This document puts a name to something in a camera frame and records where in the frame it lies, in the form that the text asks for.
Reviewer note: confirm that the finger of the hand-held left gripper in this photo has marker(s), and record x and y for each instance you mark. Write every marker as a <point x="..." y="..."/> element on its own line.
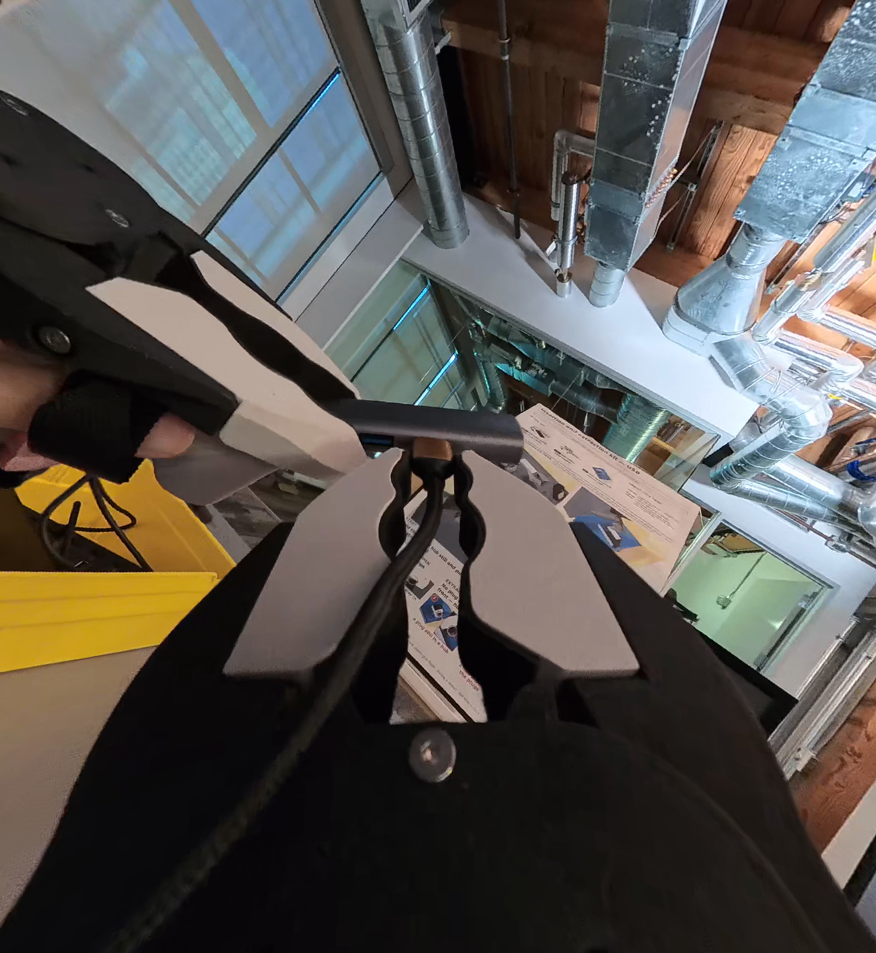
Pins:
<point x="230" y="402"/>
<point x="274" y="320"/>

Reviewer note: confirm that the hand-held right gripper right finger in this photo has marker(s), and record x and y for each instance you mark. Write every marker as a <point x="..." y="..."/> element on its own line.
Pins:
<point x="550" y="596"/>

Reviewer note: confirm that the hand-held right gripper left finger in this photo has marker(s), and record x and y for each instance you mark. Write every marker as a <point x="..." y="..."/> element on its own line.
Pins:
<point x="319" y="596"/>

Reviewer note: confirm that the slim grey usb hub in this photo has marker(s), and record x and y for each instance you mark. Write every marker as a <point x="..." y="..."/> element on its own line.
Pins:
<point x="438" y="429"/>

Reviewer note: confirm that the yellow plastic bin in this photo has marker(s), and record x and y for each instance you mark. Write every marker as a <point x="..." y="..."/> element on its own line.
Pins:
<point x="66" y="611"/>

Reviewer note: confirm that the person's left hand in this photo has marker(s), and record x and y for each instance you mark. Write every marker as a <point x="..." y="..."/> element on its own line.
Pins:
<point x="6" y="402"/>

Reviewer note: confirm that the instruction poster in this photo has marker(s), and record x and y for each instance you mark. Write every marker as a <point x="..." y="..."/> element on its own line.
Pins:
<point x="617" y="499"/>

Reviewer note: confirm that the narrow glass window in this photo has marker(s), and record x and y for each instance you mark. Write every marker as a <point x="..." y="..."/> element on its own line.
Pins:
<point x="438" y="343"/>

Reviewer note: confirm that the large glass window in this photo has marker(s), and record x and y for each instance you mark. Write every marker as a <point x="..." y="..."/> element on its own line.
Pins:
<point x="230" y="134"/>

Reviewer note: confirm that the silver ventilation duct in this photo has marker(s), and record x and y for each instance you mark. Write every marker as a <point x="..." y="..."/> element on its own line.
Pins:
<point x="795" y="298"/>
<point x="423" y="134"/>

